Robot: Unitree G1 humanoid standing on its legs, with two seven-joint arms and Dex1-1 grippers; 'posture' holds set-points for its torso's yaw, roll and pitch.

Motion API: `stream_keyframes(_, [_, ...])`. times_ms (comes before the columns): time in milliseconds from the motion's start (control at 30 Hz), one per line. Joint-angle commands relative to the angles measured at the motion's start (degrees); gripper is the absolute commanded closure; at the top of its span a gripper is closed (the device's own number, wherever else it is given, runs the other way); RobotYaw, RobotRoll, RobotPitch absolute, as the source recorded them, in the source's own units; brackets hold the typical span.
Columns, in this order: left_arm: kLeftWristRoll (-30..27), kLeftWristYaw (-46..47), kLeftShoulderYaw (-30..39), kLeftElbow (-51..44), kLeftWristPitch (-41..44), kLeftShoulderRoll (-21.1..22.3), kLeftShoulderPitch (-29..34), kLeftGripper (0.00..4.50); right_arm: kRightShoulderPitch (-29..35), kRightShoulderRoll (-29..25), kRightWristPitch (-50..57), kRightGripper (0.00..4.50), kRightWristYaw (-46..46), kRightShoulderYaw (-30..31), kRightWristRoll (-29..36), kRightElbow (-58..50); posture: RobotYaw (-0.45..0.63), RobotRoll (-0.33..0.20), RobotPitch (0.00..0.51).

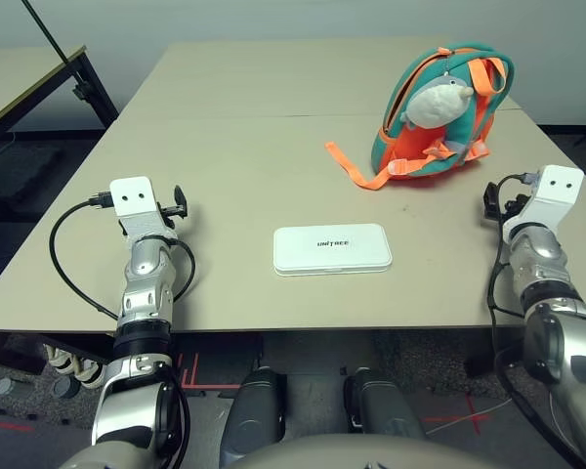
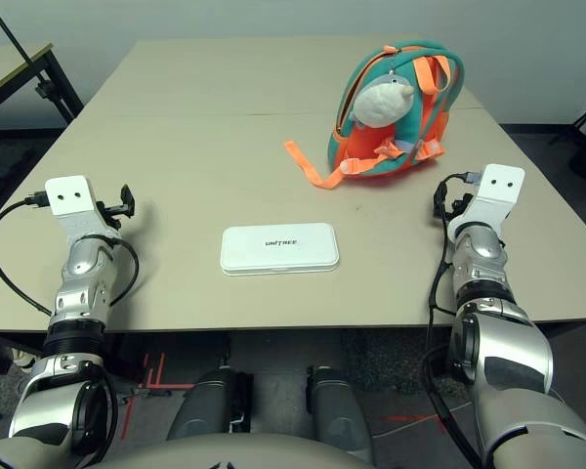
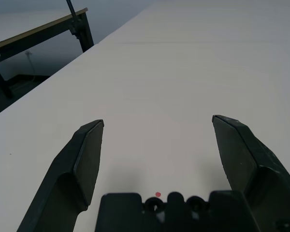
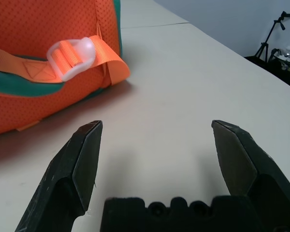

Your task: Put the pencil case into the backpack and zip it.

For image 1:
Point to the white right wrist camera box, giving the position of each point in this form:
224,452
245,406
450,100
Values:
556,188

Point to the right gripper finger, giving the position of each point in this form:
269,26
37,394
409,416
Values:
491,202

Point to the black floor mat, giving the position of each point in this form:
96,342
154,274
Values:
14,171

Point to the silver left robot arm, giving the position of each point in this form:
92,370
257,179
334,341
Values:
141,293

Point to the teal orange backpack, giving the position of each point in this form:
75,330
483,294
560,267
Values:
420,156

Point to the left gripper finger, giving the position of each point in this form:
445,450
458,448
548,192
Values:
181,201

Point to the white pencil case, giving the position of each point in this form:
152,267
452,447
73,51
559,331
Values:
332,249

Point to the white caster wheel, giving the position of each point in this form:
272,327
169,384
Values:
61,360
89,375

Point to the grey white plush dolphin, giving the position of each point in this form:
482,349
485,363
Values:
434,105

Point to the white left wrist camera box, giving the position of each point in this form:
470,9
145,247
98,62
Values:
132,198

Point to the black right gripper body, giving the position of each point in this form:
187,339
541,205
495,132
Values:
514,205

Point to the grey round floor disc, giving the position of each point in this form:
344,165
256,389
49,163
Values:
3,387
67,388

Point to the thin green pole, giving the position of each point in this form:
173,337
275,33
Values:
46,31

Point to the dark grey robot leg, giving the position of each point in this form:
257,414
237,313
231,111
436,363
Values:
383,410
254,415

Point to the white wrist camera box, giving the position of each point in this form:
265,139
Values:
132,198
556,188

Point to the beige side table black frame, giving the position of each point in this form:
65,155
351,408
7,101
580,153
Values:
10,73

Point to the dark grey right robot leg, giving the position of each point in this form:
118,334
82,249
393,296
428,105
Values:
383,410

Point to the dark grey left robot leg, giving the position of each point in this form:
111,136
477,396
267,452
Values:
254,415

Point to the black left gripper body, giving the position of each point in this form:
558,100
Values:
167,213

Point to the grey robot torso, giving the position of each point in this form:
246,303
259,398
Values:
347,452

